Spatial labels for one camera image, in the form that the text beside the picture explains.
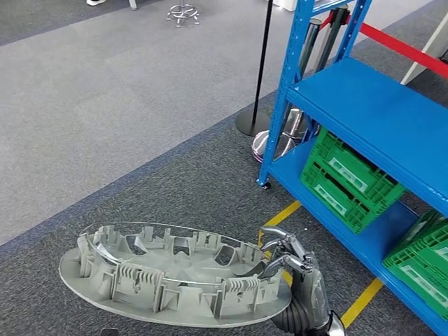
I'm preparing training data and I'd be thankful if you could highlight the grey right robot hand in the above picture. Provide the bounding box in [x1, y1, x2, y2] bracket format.
[259, 225, 331, 334]

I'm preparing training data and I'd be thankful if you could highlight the grey plastic wheel hubcap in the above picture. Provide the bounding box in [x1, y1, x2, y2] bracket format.
[58, 221, 293, 329]

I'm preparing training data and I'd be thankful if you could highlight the blue metal shelf rack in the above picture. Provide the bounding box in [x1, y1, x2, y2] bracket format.
[256, 0, 448, 336]

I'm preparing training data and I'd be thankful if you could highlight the green folded plastic crate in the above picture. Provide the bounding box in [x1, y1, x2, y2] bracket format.
[382, 209, 448, 322]
[299, 128, 407, 236]

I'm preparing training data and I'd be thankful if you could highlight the black stanchion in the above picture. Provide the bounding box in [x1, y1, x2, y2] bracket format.
[235, 0, 275, 137]

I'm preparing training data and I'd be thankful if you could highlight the red barrier belt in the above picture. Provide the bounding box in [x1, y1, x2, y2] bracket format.
[319, 11, 448, 81]

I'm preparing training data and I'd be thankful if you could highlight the white desk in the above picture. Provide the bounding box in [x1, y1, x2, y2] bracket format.
[400, 11, 448, 87]

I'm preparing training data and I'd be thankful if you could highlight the chrome stool base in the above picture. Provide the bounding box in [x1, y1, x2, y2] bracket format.
[165, 0, 201, 28]

